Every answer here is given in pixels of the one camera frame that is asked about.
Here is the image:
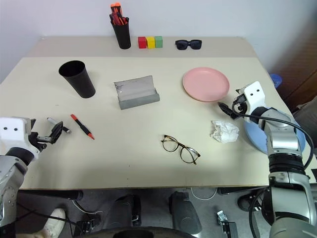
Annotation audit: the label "empty black cup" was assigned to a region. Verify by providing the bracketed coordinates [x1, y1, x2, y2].
[58, 60, 97, 99]

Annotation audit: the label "tortoiseshell eyeglasses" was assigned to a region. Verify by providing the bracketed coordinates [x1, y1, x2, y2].
[160, 134, 202, 166]

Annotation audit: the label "white shoe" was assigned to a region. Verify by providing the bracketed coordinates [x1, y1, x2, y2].
[42, 208, 66, 238]

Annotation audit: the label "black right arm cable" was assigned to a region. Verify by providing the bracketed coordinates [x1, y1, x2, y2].
[237, 112, 315, 171]

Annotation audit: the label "black table frame bar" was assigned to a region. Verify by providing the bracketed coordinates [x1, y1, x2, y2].
[18, 189, 84, 201]

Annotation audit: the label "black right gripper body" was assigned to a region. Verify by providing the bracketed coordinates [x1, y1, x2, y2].
[231, 95, 250, 116]

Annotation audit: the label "grey glasses case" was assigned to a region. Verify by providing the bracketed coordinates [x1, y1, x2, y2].
[113, 75, 160, 111]

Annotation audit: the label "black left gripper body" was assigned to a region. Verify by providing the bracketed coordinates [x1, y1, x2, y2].
[28, 118, 48, 153]

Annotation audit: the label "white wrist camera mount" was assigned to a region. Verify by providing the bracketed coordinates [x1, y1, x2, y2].
[0, 117, 40, 161]
[235, 81, 266, 115]

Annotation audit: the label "crumpled white paper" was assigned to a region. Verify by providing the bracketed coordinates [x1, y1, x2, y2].
[210, 120, 240, 144]

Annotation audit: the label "metal caster wheel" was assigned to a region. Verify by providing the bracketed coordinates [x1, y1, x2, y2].
[75, 217, 102, 234]
[216, 210, 239, 238]

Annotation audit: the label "black robot body cable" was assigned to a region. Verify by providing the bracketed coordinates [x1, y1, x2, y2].
[248, 189, 271, 238]

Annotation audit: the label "black and silver marker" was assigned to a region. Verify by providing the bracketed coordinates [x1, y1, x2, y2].
[47, 117, 72, 135]

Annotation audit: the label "pink plate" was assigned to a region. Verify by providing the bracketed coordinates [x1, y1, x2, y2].
[182, 66, 230, 103]

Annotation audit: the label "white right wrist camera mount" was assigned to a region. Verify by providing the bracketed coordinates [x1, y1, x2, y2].
[235, 81, 266, 115]

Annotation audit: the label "light blue plate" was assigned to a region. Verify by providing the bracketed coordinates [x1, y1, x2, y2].
[243, 116, 307, 155]

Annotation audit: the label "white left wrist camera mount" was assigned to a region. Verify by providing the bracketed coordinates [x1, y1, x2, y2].
[0, 117, 40, 161]

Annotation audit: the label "white cable loop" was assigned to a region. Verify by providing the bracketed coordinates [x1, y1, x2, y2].
[190, 186, 218, 201]

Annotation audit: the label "black pen holder cup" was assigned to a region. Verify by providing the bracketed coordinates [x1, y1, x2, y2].
[110, 20, 132, 50]

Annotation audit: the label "red and black marker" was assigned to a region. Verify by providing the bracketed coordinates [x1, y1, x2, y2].
[70, 114, 96, 140]

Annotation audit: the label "thin black floor cable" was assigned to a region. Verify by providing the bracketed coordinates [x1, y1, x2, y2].
[15, 202, 84, 235]

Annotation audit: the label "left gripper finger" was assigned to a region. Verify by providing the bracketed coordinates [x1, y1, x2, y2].
[49, 120, 64, 145]
[36, 135, 53, 144]

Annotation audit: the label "blue round container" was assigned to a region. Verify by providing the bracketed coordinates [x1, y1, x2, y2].
[269, 73, 284, 90]

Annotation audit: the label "red marker in holder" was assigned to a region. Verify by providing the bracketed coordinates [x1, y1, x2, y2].
[111, 12, 125, 26]

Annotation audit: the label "brown wooden door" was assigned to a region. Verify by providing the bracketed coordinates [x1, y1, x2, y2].
[269, 21, 317, 107]

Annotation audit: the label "grey fabric object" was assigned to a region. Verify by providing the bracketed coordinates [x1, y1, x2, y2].
[291, 96, 317, 126]

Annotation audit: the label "dark rounded foot shape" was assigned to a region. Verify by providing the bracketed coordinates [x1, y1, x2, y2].
[169, 190, 203, 236]
[108, 194, 142, 229]

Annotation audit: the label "black sunglasses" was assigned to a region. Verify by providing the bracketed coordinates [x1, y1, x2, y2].
[174, 39, 203, 51]

